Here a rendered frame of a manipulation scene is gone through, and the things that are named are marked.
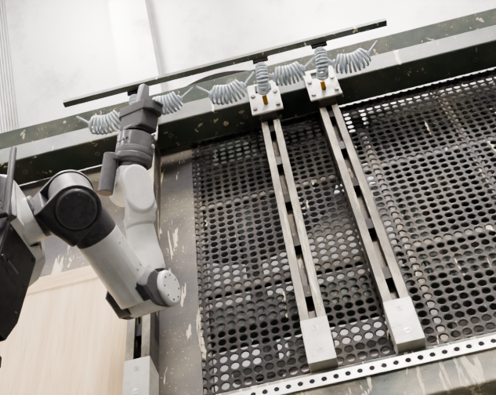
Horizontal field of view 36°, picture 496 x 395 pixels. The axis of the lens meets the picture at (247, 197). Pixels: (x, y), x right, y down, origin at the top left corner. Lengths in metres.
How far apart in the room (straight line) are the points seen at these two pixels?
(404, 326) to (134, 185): 0.66
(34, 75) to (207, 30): 1.47
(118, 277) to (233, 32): 4.66
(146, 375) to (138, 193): 0.40
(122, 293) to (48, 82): 4.91
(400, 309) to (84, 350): 0.78
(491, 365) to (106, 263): 0.80
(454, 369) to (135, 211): 0.74
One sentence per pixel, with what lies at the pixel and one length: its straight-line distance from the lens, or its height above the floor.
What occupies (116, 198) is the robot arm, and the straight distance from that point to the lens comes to 1.75.
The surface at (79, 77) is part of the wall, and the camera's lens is 6.31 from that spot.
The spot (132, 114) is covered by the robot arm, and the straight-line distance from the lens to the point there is 1.79.
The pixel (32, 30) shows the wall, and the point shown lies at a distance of 6.71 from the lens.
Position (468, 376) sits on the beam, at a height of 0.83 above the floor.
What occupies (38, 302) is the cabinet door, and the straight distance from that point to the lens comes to 2.13.
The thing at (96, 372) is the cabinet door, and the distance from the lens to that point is 1.87.
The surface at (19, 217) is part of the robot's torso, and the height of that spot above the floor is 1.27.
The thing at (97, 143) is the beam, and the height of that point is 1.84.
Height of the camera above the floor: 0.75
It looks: 19 degrees up
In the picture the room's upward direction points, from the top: 12 degrees counter-clockwise
